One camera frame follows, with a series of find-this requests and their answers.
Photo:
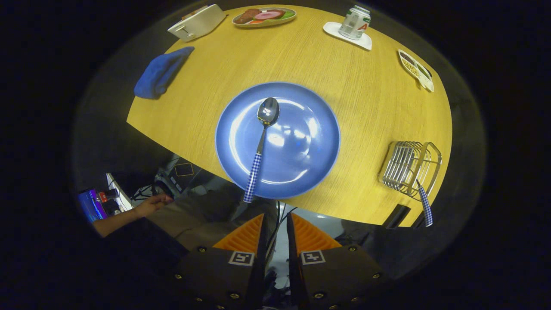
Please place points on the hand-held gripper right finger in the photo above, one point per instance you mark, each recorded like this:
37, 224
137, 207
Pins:
297, 280

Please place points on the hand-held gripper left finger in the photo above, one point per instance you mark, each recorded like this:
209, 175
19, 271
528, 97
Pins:
258, 280

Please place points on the person's grey trousers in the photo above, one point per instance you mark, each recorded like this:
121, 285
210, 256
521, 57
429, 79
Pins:
202, 219

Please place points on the blue round plate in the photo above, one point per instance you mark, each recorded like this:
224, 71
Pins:
301, 163

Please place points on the black box device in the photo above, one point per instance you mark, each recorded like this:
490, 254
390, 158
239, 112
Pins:
184, 172

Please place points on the white flat panel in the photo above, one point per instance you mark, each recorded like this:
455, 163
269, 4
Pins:
119, 193

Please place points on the small red object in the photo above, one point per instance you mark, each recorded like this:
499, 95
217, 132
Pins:
106, 196

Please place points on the phone with lit screen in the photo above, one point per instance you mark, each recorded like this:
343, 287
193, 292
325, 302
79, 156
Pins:
91, 206

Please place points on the blue folded towel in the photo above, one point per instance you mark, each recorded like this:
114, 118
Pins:
161, 73

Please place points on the white divided snack dish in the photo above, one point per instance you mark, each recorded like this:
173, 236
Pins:
415, 69

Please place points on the white coaster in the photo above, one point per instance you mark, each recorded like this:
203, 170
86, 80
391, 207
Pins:
333, 30

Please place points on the grey food plate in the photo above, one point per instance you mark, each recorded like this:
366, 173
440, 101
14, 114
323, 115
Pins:
269, 23

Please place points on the white toaster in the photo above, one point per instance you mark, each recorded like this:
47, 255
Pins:
198, 26

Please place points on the brown meat piece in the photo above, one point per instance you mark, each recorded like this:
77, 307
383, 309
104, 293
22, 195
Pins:
246, 16

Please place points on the pink ham slice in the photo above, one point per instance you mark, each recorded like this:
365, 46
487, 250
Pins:
269, 15

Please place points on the green vegetable leaf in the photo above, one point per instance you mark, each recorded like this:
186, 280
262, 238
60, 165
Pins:
288, 14

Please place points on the brown toast slice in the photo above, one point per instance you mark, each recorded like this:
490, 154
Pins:
196, 10

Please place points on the black table bracket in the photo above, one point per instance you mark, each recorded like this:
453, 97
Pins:
418, 219
396, 216

